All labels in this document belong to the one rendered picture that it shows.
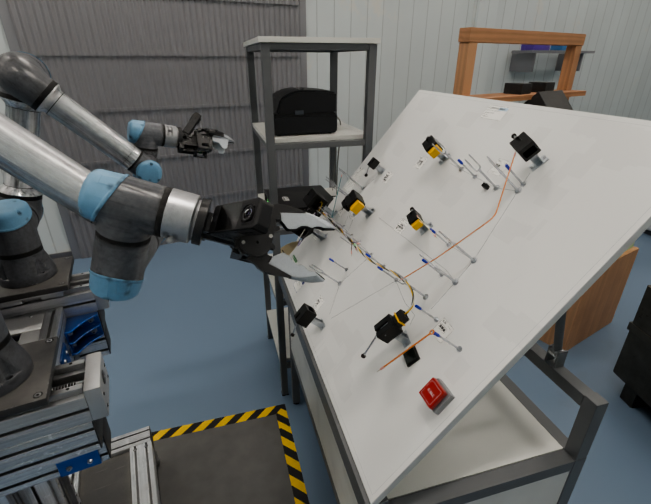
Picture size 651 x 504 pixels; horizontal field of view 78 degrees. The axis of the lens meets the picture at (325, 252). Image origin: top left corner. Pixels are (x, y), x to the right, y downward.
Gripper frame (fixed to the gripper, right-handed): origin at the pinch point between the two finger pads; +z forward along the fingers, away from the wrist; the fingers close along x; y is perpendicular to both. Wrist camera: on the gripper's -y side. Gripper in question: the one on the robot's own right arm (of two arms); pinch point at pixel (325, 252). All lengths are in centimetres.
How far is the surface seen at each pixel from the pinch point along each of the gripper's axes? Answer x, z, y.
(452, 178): -44, 47, 43
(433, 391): 19.1, 36.2, 20.7
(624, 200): -26, 58, -4
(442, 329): 4.6, 41.0, 27.7
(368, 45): -108, 21, 77
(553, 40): -258, 195, 162
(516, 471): 36, 71, 33
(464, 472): 39, 59, 37
